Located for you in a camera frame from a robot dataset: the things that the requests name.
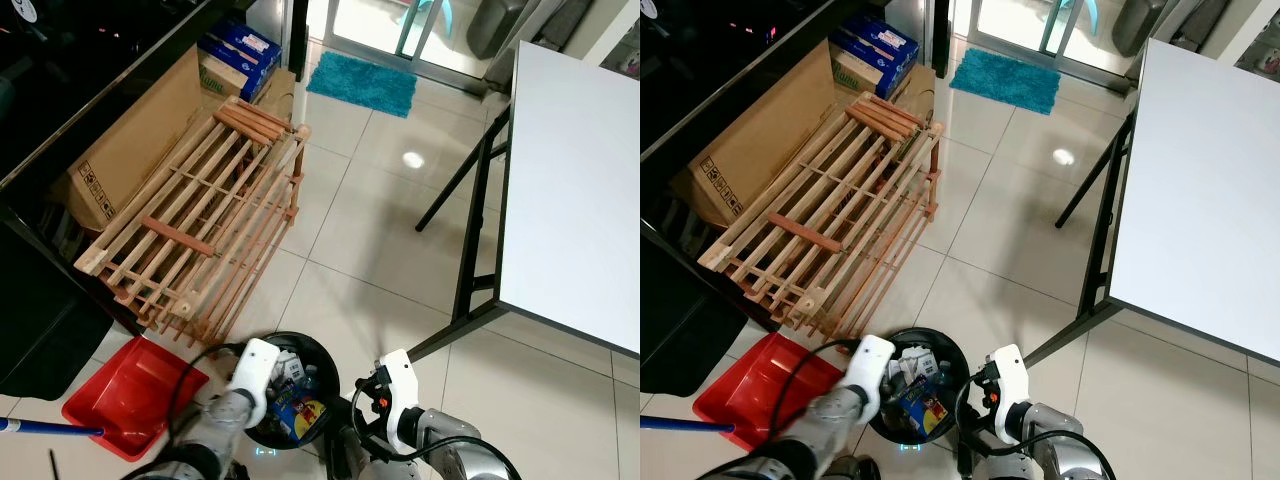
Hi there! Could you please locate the teal plastic stool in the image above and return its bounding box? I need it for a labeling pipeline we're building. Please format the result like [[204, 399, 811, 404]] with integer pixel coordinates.
[[394, 0, 453, 58], [1038, 0, 1098, 54]]

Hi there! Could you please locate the black bag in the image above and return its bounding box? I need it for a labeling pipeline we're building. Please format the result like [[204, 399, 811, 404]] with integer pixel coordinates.
[[640, 220, 773, 398], [0, 205, 117, 403]]

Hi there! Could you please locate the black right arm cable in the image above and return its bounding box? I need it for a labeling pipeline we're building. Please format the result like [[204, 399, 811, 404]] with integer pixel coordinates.
[[958, 425, 1117, 480], [350, 420, 521, 480]]

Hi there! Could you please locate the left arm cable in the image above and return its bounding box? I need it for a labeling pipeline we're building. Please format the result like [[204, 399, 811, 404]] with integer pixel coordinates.
[[765, 340, 866, 471], [163, 342, 249, 446]]

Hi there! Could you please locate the black round rubbish bin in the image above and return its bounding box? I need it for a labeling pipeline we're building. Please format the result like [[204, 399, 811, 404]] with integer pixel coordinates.
[[232, 332, 353, 451], [862, 327, 973, 447]]

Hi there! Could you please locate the blue yellow snack bag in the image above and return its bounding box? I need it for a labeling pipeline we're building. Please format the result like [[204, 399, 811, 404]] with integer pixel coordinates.
[[270, 393, 328, 443], [893, 385, 949, 438]]

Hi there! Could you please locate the black counter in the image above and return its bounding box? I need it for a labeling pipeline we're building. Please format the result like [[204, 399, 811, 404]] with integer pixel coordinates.
[[640, 0, 946, 191], [0, 0, 306, 196]]

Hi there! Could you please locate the grey plastic bin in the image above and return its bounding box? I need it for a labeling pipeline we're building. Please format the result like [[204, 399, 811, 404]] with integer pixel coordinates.
[[1110, 0, 1191, 58], [465, 0, 549, 61]]

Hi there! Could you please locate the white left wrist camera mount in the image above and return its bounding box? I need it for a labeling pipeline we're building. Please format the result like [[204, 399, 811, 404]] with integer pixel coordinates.
[[843, 334, 897, 426], [227, 338, 282, 431]]

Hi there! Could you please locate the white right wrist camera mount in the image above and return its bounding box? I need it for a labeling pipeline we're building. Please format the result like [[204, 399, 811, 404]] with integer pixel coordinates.
[[984, 344, 1038, 448], [377, 348, 423, 458]]

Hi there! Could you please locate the teal fluffy floor mat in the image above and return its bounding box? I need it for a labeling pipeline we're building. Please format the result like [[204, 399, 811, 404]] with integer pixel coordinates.
[[305, 51, 419, 119], [947, 46, 1063, 116]]

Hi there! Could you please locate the flat brown cardboard box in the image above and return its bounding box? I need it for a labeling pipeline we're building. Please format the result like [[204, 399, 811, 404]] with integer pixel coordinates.
[[688, 40, 938, 229], [62, 44, 298, 237]]

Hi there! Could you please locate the blue printed carton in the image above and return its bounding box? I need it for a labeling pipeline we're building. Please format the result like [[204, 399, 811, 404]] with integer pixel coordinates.
[[838, 13, 921, 89], [205, 20, 284, 91]]

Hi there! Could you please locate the red plastic dustpan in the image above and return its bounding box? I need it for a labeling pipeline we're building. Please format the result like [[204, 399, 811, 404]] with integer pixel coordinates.
[[62, 336, 212, 462], [692, 332, 849, 453]]

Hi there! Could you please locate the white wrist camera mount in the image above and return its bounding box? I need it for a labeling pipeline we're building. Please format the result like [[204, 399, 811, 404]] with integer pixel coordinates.
[[843, 334, 897, 426], [227, 338, 282, 431], [377, 348, 423, 458], [984, 344, 1038, 448]]

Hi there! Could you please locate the blue broom handle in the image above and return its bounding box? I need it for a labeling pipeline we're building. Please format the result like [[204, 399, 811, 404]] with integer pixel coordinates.
[[0, 419, 107, 440], [640, 416, 738, 434]]

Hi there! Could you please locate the folded wooden rack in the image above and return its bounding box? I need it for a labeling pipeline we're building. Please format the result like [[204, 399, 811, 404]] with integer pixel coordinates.
[[74, 94, 313, 348], [697, 90, 947, 343]]

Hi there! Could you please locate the white crumpled trash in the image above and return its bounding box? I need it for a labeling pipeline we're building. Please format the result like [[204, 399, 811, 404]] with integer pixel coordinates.
[[272, 350, 309, 391], [893, 345, 941, 389]]

